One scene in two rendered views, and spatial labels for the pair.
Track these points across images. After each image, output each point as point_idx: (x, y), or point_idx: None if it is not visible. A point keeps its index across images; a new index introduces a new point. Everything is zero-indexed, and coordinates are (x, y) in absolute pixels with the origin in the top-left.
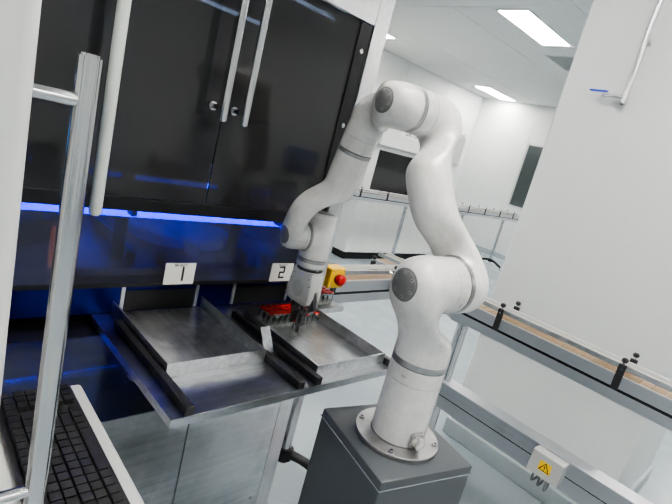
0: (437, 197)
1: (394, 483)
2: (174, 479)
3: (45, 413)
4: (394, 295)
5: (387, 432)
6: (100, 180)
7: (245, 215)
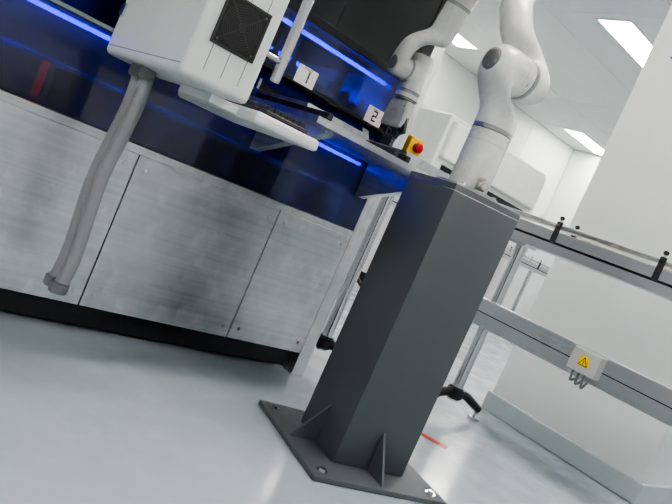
0: (520, 16)
1: (465, 189)
2: (250, 273)
3: (304, 13)
4: (482, 67)
5: (461, 176)
6: None
7: (360, 50)
